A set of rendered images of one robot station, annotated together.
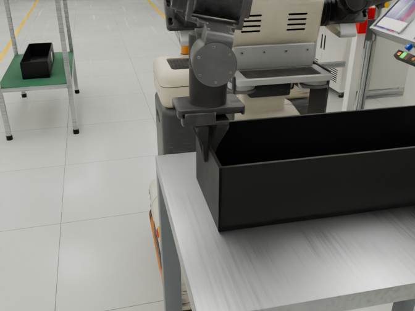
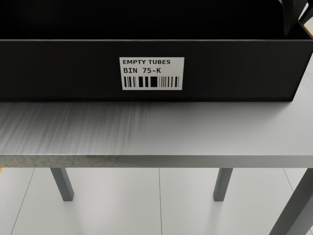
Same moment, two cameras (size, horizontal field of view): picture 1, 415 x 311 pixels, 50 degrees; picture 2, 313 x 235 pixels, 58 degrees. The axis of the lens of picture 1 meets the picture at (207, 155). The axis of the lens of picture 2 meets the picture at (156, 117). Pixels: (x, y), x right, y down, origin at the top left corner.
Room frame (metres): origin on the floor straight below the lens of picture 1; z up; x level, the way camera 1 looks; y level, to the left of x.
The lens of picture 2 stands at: (1.14, -0.12, 1.10)
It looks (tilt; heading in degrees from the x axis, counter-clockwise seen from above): 42 degrees down; 193
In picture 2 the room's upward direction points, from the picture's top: straight up
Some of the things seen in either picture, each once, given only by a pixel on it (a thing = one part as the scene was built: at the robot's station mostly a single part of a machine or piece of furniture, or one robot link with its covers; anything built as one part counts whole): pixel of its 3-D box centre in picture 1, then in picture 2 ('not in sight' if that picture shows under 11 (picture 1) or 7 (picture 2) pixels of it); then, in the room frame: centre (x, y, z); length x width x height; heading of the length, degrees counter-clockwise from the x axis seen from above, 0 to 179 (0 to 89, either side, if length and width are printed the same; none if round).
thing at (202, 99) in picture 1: (207, 89); not in sight; (0.65, 0.00, 1.00); 0.10 x 0.07 x 0.07; 103
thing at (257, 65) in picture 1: (273, 86); not in sight; (1.16, -0.18, 0.84); 0.28 x 0.16 x 0.22; 103
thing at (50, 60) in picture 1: (38, 59); not in sight; (3.15, 1.19, 0.41); 0.57 x 0.17 x 0.11; 14
